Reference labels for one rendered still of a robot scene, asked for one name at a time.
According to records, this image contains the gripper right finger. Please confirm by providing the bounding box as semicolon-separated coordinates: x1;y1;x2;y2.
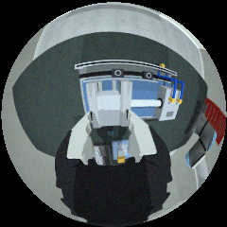
127;109;173;183

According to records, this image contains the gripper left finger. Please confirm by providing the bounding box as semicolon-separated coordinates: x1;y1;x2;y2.
55;111;95;189

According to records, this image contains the yellow block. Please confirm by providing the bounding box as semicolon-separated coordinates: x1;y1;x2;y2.
117;154;125;163

